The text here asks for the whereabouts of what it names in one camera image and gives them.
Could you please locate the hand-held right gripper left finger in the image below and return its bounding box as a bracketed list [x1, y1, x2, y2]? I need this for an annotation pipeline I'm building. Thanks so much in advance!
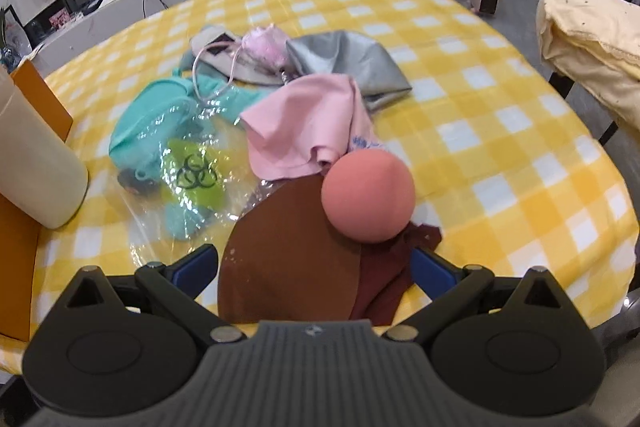
[62, 243, 248, 349]

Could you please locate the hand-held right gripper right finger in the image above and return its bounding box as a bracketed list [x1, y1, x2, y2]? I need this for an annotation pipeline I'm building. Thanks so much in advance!
[385, 247, 573, 347]

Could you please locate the clear bag with green print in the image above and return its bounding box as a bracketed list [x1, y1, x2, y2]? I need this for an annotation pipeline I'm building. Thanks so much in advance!
[115, 92, 281, 268]

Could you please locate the orange cardboard box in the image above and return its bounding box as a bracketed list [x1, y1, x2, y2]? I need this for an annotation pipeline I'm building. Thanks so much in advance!
[0, 59, 75, 343]

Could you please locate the pink frilly pouch with cord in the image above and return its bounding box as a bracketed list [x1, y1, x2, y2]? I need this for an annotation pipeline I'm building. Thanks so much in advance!
[192, 23, 295, 104]

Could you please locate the silver grey cap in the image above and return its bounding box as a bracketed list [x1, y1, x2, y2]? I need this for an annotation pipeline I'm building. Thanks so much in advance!
[285, 29, 413, 110]

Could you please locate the maroon cloth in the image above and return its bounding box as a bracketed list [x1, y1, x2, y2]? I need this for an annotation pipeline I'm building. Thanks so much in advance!
[347, 223, 443, 327]

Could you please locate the brown cloth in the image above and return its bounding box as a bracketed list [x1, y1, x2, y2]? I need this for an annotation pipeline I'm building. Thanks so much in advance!
[217, 179, 363, 323]

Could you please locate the pink foam ball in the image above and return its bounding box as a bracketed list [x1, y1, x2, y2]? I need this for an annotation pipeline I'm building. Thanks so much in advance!
[321, 150, 417, 243]

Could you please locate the small dark grey object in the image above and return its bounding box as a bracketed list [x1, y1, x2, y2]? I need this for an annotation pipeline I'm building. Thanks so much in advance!
[117, 169, 157, 198]

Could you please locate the teal garment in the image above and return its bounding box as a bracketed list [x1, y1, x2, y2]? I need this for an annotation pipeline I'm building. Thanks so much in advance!
[109, 69, 271, 242]

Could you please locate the yellow checkered tablecloth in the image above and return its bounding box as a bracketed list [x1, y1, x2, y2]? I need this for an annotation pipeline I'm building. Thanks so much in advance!
[0, 0, 636, 378]

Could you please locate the pink cloth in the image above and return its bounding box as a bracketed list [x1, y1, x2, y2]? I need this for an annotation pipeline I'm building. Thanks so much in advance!
[240, 74, 386, 182]

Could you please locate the cream cylindrical container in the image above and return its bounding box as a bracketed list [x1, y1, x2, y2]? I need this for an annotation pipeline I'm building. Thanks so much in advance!
[0, 69, 90, 230]

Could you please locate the dark chair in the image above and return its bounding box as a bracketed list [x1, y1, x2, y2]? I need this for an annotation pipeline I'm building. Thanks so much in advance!
[547, 71, 618, 145]

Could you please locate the beige fabric pouch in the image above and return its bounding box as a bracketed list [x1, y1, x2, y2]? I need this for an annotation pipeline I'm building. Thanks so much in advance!
[189, 24, 286, 84]

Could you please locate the pale yellow cloth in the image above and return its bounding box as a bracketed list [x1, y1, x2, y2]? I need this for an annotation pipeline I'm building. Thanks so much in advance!
[536, 0, 640, 132]

